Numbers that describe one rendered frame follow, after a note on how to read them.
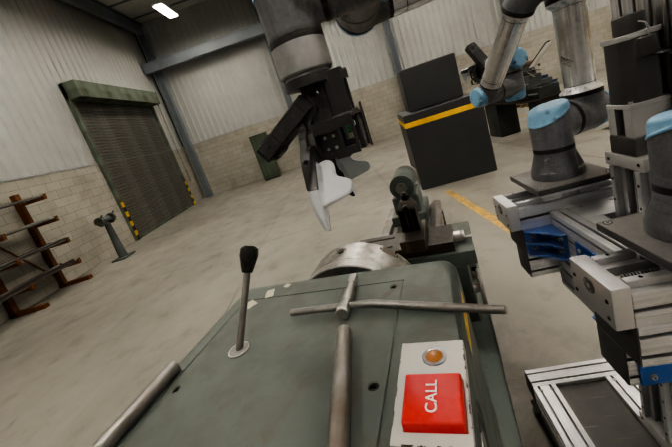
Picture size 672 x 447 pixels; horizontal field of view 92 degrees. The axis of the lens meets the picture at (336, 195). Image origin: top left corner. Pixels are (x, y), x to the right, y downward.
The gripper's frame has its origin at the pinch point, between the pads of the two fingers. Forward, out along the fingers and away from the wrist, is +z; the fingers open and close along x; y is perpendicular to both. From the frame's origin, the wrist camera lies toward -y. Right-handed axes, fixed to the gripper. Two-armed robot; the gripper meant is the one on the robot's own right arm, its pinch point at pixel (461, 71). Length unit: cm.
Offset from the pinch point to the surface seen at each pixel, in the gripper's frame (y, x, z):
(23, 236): -53, -598, 621
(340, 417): 16, -106, -116
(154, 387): 13, -131, -96
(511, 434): 95, -76, -74
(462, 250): 59, -50, -36
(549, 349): 158, -13, -9
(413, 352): 20, -96, -110
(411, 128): 71, 123, 341
